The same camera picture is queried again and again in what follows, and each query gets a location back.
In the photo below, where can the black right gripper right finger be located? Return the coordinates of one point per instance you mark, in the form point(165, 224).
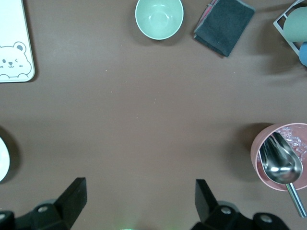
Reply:
point(206, 206)

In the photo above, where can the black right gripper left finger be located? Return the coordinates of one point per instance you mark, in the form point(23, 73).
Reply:
point(69, 203)

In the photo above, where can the white round plate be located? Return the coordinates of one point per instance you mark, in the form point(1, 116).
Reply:
point(3, 159)

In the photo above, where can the pink bowl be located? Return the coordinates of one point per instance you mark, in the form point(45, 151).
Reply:
point(258, 146)

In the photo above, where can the metal scoop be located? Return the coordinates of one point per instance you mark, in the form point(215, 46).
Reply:
point(280, 165)

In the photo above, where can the clear ice cubes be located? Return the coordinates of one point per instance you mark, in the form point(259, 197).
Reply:
point(293, 141)

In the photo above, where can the blue cup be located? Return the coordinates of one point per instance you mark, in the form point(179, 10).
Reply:
point(303, 54)

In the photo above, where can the dark grey folded cloth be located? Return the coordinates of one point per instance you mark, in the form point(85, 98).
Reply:
point(223, 24)

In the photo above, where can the white tray with bear print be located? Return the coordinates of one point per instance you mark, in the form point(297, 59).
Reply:
point(12, 26)

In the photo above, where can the pale green bowl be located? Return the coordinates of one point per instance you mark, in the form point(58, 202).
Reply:
point(158, 19)

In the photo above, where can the pale green cup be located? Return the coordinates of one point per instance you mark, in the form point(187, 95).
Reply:
point(297, 25)

